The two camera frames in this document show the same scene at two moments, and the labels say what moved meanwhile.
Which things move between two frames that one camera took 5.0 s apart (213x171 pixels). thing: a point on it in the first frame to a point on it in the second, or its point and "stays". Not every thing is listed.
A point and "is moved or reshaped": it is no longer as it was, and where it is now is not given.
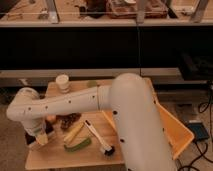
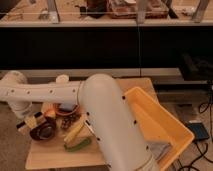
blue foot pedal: x=198 y=129 stays
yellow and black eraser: x=41 y=138 is moved or reshaped
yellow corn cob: x=73 y=132 stays
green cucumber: x=79 y=146 stays
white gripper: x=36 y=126 to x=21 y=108
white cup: x=62 y=82 stays
